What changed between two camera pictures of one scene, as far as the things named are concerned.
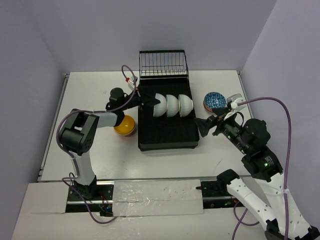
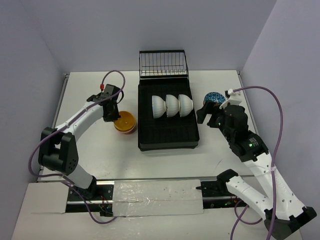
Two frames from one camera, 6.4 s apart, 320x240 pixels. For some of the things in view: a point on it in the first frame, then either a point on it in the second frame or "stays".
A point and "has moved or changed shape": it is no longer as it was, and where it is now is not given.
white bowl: [185, 105] stays
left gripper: [141, 100] → [113, 117]
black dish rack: [165, 72] stays
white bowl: [172, 105] stays
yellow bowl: [126, 126] stays
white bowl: [160, 109] has moved or changed shape
